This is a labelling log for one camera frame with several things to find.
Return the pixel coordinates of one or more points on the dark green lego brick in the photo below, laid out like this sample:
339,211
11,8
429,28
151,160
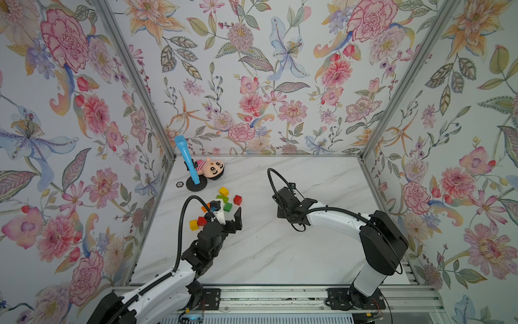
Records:
228,207

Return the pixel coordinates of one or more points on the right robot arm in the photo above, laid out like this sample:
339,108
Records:
382,242

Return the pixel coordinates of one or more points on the small yellow lego brick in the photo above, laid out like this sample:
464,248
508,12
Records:
193,224

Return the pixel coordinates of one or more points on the red square lego brick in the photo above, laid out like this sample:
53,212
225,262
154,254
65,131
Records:
237,200

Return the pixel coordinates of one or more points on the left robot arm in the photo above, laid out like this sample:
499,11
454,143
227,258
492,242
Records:
177,289

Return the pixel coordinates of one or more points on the small red lego brick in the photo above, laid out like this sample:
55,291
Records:
202,221

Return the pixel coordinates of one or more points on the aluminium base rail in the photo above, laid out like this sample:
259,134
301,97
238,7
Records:
304,304

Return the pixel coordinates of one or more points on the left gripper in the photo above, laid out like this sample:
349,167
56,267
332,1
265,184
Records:
238,222

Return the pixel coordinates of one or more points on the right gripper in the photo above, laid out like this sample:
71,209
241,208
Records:
280,213

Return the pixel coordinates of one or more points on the orange lego plate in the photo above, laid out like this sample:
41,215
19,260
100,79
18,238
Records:
204,208

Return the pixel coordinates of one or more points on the black round stand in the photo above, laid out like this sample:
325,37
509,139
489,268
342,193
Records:
190,184

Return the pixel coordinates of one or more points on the lime green flat lego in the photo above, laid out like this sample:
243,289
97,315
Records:
223,198

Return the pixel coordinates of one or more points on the blue tube on stand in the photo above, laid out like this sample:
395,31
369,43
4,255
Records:
182,145

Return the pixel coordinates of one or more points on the plush doll head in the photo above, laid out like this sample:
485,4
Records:
210,169

